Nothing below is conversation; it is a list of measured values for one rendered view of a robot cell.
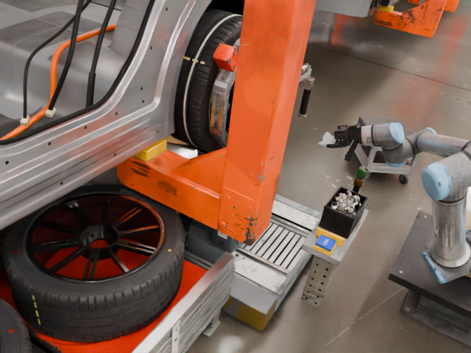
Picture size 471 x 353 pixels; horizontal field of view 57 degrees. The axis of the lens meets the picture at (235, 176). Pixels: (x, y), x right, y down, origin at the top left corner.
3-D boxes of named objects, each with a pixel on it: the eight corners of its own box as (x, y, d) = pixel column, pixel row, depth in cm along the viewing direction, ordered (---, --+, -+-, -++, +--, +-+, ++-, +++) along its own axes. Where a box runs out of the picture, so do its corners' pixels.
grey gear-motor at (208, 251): (181, 225, 241) (185, 172, 221) (247, 258, 225) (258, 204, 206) (160, 243, 227) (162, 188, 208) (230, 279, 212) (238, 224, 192)
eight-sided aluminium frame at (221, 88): (258, 122, 245) (275, 24, 215) (269, 126, 243) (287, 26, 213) (205, 162, 204) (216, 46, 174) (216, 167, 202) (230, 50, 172)
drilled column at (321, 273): (308, 286, 225) (327, 224, 202) (326, 295, 221) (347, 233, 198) (301, 299, 217) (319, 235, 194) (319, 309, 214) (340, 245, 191)
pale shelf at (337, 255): (334, 201, 218) (336, 196, 216) (367, 215, 211) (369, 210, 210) (300, 249, 185) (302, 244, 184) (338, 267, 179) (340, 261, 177)
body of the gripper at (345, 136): (336, 125, 205) (362, 122, 198) (340, 142, 208) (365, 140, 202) (332, 132, 199) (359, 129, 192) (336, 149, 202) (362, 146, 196)
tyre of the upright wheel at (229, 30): (208, 140, 255) (244, 27, 243) (242, 154, 247) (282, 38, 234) (139, 136, 195) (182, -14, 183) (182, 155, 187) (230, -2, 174)
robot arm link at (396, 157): (415, 162, 198) (411, 141, 190) (391, 172, 199) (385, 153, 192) (405, 150, 205) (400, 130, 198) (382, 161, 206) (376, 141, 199)
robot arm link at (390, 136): (404, 148, 189) (399, 131, 183) (374, 150, 195) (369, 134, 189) (405, 134, 195) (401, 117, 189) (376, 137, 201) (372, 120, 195)
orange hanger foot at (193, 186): (141, 167, 205) (141, 98, 186) (237, 210, 186) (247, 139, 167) (115, 182, 192) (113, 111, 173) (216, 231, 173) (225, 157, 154)
